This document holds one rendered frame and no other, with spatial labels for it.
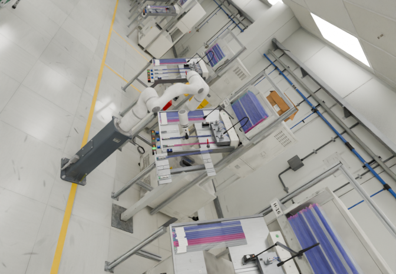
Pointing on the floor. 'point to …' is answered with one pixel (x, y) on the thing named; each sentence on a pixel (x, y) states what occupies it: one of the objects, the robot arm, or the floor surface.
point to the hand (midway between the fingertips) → (186, 137)
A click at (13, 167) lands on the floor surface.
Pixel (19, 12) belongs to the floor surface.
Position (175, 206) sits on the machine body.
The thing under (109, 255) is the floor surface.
